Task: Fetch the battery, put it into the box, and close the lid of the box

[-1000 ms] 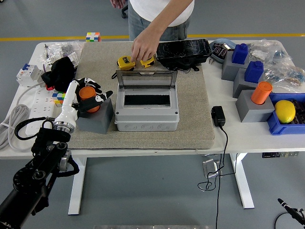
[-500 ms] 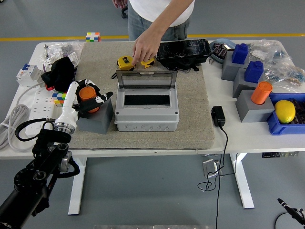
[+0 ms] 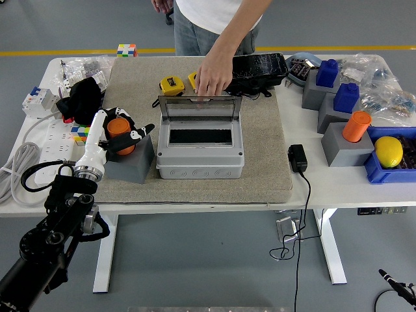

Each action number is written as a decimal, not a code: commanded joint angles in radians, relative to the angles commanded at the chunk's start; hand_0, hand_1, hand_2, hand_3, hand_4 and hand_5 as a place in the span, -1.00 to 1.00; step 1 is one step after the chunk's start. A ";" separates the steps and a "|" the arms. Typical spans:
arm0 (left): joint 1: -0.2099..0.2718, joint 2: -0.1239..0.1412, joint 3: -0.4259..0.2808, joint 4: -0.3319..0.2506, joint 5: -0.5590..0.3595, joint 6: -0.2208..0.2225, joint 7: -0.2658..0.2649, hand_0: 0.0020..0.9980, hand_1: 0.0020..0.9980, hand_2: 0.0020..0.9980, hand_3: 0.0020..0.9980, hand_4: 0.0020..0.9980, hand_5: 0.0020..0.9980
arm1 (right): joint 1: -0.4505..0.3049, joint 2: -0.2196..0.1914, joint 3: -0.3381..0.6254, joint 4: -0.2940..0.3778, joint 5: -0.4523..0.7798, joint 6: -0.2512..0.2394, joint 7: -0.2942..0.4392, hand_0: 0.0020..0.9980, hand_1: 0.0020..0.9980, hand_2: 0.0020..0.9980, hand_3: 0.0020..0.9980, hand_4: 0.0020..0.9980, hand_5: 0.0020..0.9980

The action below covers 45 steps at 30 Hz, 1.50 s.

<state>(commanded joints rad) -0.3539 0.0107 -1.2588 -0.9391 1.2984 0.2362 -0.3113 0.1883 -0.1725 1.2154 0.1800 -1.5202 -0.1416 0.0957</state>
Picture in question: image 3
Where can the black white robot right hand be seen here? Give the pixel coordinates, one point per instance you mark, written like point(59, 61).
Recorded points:
point(395, 284)

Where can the person's left forearm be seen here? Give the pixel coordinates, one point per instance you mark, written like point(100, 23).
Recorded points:
point(234, 35)

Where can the white power strip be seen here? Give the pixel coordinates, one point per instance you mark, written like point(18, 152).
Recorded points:
point(55, 149)

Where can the grey cube holder with hole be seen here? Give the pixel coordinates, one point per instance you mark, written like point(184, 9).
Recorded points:
point(130, 169)

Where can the person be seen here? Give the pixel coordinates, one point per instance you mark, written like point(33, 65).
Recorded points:
point(201, 13)

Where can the pale blue tray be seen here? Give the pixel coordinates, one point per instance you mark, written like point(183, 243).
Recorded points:
point(297, 70)

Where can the yellow lemon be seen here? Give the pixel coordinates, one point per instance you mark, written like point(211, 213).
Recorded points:
point(389, 152)

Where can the blue block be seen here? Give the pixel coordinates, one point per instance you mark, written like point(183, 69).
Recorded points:
point(327, 73)
point(346, 97)

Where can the black cracked case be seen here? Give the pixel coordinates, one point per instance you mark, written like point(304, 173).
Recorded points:
point(260, 70)

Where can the grey-brown mat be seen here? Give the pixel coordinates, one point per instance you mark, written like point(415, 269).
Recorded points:
point(260, 146)

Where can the clear bags of small parts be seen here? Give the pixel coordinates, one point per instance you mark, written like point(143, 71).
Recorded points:
point(78, 65)

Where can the white-faced puzzle cube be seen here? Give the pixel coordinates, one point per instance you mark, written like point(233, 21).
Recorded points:
point(127, 51)

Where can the blue plastic bin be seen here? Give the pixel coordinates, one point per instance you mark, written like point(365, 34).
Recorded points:
point(390, 177)

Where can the grey enclosure box with lid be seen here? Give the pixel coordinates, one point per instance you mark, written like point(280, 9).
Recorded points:
point(198, 162)

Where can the table control panel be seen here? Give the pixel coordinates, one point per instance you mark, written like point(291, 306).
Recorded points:
point(382, 211)

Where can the black power adapter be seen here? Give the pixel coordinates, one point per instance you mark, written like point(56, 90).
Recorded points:
point(298, 157)

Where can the metal bracket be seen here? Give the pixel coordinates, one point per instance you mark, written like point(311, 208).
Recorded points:
point(286, 227)

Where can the white circuit breaker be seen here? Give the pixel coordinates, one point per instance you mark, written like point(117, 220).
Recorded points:
point(35, 102)

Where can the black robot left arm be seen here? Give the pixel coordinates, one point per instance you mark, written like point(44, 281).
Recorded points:
point(48, 234)

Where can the black cloth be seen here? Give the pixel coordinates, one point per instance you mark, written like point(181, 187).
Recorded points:
point(83, 97)

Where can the dark parts in bin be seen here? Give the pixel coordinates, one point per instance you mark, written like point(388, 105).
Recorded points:
point(410, 152)

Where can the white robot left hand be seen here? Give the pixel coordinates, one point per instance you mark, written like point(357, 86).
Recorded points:
point(92, 139)

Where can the colourful puzzle cube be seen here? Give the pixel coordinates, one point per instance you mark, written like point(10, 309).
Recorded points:
point(79, 135)

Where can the person's right hand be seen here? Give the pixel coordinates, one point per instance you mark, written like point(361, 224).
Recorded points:
point(162, 5)

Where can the orange cylinder battery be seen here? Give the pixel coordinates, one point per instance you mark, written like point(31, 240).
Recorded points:
point(357, 126)
point(118, 128)

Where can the white table leg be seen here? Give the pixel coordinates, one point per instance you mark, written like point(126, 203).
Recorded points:
point(105, 253)
point(331, 250)

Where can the person's left hand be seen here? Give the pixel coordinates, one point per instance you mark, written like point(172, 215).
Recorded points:
point(214, 76)

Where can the small metal clip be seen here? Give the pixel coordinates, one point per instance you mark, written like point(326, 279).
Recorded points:
point(288, 83)

